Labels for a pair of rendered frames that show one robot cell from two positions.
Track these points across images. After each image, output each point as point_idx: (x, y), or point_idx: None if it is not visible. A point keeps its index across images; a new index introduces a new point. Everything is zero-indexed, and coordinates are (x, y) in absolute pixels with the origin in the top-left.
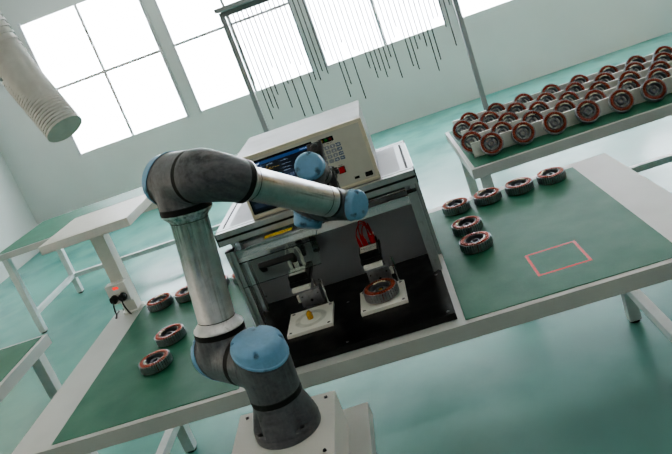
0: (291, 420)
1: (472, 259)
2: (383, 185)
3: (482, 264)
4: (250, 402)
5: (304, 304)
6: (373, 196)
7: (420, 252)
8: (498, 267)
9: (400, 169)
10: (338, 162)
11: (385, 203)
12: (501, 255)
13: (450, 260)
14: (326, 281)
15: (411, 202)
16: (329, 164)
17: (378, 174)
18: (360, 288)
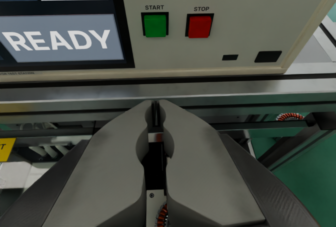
0: None
1: (290, 162)
2: (286, 101)
3: (308, 186)
4: None
5: None
6: (245, 114)
7: (226, 120)
8: (335, 210)
9: (331, 59)
10: None
11: (259, 129)
12: (329, 175)
13: (260, 147)
14: (103, 125)
15: (309, 139)
16: None
17: (287, 66)
18: (146, 166)
